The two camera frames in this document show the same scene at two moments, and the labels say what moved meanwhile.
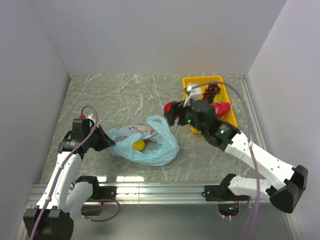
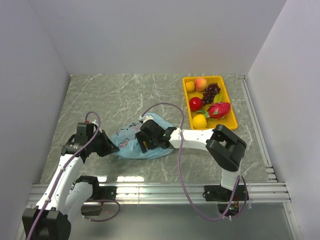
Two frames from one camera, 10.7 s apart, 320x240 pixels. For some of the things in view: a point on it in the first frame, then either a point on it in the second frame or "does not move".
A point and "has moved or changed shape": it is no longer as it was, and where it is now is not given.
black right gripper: [176, 106] → [139, 137]
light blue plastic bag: [160, 144] has moved or changed shape
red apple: [167, 107] has moved or changed shape
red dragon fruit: [221, 108] does not move
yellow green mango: [218, 98] does not move
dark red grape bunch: [209, 94] does not move
